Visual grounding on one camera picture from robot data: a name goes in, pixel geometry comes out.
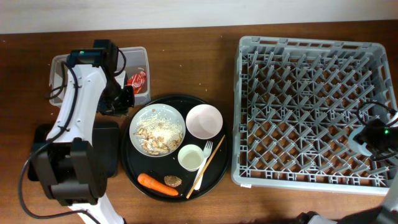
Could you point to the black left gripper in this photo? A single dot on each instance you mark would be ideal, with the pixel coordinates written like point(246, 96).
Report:
point(129, 101)

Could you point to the red snack wrapper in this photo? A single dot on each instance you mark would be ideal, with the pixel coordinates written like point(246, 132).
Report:
point(138, 81)

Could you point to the grey plate with food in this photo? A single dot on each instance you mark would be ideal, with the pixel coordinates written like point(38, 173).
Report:
point(157, 130)

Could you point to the small white cup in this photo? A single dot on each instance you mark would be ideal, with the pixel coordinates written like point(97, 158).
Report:
point(190, 157)

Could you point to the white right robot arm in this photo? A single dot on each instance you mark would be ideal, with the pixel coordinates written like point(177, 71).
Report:
point(380, 138)

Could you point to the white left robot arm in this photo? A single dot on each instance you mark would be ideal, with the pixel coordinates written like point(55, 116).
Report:
point(67, 166)

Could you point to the clear plastic waste bin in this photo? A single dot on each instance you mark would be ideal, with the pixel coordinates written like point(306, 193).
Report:
point(136, 61)

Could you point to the grey plastic dishwasher rack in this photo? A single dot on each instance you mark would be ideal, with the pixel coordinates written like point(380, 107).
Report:
point(296, 104)

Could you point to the black rectangular tray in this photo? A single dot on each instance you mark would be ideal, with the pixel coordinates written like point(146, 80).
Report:
point(105, 142)

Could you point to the round black tray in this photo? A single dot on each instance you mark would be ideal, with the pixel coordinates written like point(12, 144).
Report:
point(136, 163)

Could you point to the orange carrot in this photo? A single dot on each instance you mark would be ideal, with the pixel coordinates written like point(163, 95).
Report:
point(151, 183)

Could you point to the brown cookie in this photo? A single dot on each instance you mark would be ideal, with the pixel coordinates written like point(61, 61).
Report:
point(172, 181)

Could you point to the white plastic fork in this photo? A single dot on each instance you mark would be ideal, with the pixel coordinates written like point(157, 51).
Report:
point(206, 154)

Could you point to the wooden chopstick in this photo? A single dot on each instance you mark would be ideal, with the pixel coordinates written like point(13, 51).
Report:
point(205, 168)

